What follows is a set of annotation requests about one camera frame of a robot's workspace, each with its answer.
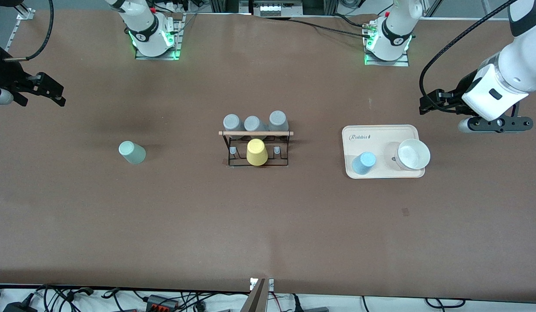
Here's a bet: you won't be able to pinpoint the light blue cup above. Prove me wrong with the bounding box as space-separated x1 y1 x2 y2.
351 151 377 176

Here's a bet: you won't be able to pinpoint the mint green cup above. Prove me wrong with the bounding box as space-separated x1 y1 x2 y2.
118 141 146 165

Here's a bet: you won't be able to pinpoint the white bowl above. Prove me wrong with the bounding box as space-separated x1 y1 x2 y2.
395 138 431 171

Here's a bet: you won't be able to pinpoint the cream tray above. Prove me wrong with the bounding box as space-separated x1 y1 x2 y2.
341 124 426 179

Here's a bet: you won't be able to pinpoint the grey cup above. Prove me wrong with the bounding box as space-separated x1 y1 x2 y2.
244 115 266 132
269 110 289 132
223 114 243 132

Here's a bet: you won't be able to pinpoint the yellow cup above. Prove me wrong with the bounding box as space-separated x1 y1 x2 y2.
246 138 269 166

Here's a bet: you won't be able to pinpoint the white power strip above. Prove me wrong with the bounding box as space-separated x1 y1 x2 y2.
252 0 304 17

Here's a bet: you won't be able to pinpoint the black power adapter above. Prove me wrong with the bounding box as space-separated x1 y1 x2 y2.
3 301 38 312

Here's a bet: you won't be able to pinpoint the black box orange connectors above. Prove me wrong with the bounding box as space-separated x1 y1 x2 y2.
146 294 180 312

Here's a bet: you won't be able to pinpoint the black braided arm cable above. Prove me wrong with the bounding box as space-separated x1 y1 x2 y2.
3 0 55 62
419 0 518 103

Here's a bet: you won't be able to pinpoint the aluminium rail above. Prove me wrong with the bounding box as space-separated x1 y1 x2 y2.
5 8 37 52

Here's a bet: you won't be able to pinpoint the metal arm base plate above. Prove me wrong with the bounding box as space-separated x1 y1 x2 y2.
134 13 182 61
364 22 410 67

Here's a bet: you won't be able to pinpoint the black table cable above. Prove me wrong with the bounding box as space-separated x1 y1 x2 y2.
335 13 374 29
289 18 373 39

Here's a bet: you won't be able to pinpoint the black wire cup rack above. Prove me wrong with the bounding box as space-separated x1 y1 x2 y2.
218 130 294 169

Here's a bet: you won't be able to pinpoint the black cable with plug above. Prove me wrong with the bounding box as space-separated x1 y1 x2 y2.
34 284 95 306

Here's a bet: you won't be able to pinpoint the grey camera stand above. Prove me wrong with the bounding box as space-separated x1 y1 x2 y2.
239 277 269 312

